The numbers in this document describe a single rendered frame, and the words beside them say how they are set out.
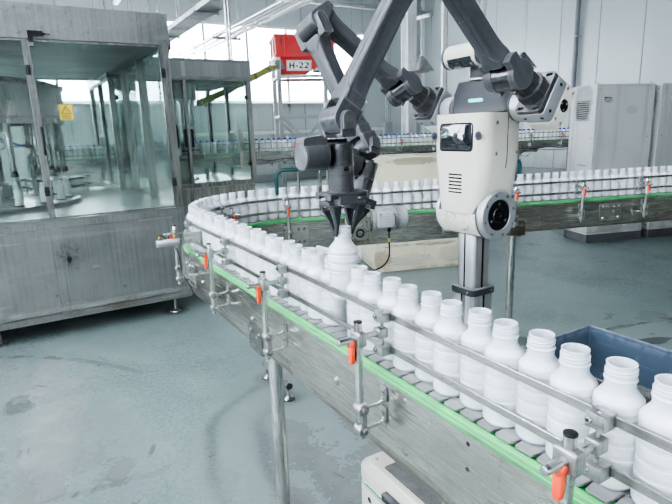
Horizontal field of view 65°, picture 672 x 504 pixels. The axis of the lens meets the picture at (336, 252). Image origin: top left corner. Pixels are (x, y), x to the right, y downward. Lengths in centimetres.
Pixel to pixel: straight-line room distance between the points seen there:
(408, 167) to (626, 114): 299
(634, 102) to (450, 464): 669
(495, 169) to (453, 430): 94
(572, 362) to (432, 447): 34
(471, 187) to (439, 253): 407
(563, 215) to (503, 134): 190
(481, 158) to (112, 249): 330
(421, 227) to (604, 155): 439
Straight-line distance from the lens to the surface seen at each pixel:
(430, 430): 99
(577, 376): 78
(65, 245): 436
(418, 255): 562
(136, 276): 448
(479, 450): 91
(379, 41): 122
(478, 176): 165
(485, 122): 164
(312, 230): 291
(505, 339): 84
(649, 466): 76
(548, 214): 348
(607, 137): 721
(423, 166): 550
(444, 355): 93
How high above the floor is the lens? 146
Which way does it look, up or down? 13 degrees down
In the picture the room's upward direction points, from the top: 2 degrees counter-clockwise
